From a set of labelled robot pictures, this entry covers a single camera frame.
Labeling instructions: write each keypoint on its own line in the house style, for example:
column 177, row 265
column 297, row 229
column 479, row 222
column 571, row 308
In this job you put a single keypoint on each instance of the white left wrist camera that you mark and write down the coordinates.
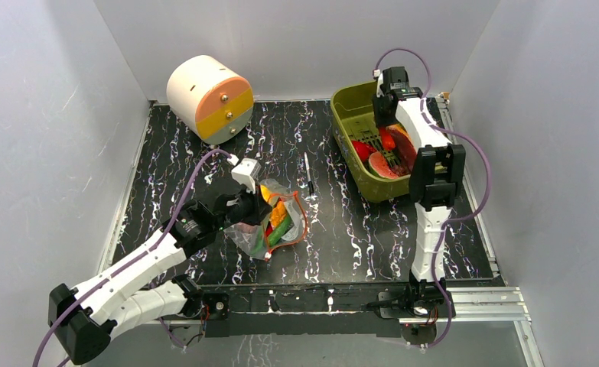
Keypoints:
column 246, row 173

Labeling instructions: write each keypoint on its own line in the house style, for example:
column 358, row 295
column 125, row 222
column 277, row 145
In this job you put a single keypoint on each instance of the red chili pepper toy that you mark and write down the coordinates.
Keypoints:
column 387, row 140

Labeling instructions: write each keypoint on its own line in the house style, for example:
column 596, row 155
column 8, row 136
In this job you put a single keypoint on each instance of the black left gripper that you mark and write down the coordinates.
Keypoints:
column 260, row 207

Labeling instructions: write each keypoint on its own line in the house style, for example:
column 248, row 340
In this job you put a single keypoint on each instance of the yellow mango toy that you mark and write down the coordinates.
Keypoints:
column 266, row 193

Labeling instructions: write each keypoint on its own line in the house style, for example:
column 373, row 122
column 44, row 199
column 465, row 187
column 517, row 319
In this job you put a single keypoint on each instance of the red bell pepper toy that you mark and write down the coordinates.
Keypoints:
column 363, row 150

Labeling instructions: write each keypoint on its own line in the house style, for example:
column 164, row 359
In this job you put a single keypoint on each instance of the olive green plastic bin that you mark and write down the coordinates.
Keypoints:
column 354, row 121

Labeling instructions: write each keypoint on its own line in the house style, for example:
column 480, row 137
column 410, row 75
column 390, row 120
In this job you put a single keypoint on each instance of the pink watermelon slice toy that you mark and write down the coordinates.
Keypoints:
column 379, row 166

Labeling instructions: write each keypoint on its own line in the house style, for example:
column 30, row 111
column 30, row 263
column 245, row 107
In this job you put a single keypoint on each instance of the black and white pen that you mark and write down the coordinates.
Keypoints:
column 308, row 175

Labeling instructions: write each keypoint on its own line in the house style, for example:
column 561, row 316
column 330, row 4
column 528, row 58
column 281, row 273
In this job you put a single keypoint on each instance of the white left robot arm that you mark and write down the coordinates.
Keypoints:
column 88, row 317

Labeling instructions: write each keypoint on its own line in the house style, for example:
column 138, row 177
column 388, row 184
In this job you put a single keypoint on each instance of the pink peach toy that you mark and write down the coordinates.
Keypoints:
column 250, row 230

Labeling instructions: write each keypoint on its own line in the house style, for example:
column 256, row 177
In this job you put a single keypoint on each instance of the clear zip top bag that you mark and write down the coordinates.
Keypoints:
column 295, row 211

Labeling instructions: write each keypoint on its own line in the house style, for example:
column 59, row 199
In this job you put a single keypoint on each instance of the round white drawer cabinet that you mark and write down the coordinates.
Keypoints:
column 209, row 98

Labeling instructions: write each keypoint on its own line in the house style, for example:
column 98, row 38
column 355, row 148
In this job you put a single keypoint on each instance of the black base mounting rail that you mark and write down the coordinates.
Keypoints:
column 324, row 309

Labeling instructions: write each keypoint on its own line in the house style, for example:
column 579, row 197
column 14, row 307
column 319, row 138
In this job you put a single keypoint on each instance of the orange brown papaya slice toy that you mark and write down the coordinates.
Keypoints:
column 404, row 147

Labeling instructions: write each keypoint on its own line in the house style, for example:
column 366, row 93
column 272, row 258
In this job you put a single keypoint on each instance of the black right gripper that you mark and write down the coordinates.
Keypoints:
column 385, row 108

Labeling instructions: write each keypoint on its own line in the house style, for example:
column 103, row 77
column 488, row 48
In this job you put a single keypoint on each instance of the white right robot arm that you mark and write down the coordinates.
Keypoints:
column 434, row 185

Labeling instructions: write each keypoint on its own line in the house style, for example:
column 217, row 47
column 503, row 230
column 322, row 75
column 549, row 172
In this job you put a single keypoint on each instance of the green chili pepper toy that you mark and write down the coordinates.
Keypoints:
column 266, row 244

